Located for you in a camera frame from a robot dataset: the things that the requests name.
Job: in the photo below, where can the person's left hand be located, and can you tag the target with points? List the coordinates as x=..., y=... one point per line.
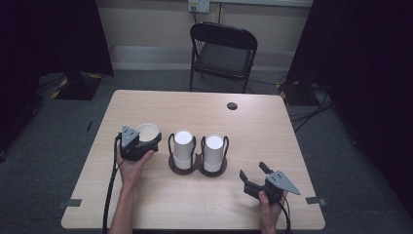
x=133, y=170

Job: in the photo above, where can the white wall socket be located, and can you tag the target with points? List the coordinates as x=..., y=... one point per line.
x=199, y=5

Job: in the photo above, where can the dark double cup holder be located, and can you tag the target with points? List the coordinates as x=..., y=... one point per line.
x=197, y=165

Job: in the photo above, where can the dark curtain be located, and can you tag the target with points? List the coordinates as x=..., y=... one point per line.
x=367, y=81
x=48, y=39

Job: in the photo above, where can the black stand base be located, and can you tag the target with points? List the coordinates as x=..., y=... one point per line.
x=79, y=86
x=293, y=93

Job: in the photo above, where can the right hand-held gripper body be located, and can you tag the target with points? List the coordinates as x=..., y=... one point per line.
x=280, y=182

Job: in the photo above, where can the black folding chair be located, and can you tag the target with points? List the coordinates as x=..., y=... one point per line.
x=224, y=58

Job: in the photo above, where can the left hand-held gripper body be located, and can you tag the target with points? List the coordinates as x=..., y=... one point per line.
x=129, y=139

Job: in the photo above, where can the stack of white paper cups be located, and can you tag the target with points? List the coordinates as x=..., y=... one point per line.
x=183, y=146
x=214, y=151

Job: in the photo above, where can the person's right hand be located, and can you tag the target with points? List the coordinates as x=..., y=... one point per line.
x=269, y=217

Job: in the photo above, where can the grey tape strip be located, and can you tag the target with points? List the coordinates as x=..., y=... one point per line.
x=73, y=203
x=314, y=200

